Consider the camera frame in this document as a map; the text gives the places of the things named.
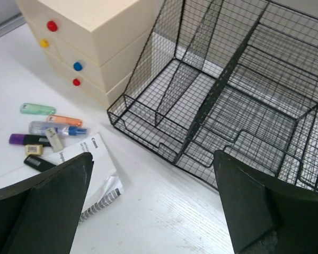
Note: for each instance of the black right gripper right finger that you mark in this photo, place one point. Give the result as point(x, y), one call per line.
point(265, 214)

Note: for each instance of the orange translucent highlighter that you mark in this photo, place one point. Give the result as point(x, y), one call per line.
point(65, 120)

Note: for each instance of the white eraser with barcode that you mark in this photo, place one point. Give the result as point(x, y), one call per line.
point(33, 149)

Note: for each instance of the blue correction pen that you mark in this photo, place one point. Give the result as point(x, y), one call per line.
point(39, 128)

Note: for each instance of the yellow cap black highlighter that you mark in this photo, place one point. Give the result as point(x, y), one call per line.
point(38, 163)

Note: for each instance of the cream drawer cabinet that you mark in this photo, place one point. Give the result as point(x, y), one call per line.
point(94, 45)

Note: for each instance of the green translucent highlighter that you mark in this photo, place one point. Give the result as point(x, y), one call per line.
point(37, 109)

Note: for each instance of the purple cap black highlighter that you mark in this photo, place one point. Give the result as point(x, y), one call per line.
point(26, 139)

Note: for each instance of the black wire mesh organizer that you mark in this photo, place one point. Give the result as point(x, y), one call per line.
point(235, 76)

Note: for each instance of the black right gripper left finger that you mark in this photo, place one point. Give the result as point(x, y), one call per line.
point(40, 214)

